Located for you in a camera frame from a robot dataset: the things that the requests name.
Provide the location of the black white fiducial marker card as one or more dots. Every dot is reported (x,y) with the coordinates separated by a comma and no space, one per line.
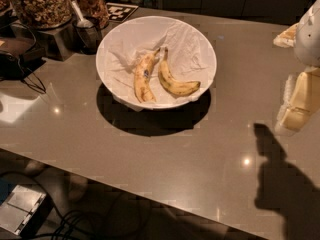
(120,12)

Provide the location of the grey metal box on floor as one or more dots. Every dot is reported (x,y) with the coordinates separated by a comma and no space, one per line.
(21,211)

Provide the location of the black device with cables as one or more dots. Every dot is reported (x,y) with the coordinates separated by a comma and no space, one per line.
(20,56)

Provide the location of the black cup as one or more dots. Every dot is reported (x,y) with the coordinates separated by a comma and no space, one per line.
(87,39)

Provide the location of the white bowl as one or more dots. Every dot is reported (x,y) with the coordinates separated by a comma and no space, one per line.
(156,27)

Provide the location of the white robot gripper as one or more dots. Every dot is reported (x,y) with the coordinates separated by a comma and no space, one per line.
(309,39)

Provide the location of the metal stand block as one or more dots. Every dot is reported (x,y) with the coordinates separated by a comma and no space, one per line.
(58,43)

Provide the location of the spotted banana with sticker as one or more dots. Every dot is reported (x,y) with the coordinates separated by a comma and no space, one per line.
(142,74)

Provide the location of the white paper towel liner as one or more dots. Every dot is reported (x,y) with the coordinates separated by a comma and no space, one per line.
(180,47)

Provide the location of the small glass jar of nuts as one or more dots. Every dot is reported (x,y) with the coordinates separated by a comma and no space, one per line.
(96,9)

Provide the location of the white plastic spoon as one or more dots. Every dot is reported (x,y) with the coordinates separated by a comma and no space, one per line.
(81,20)

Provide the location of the large glass jar of nuts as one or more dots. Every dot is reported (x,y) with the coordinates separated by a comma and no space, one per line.
(42,14)

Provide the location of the yellow curved banana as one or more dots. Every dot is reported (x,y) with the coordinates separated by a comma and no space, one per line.
(170,84)

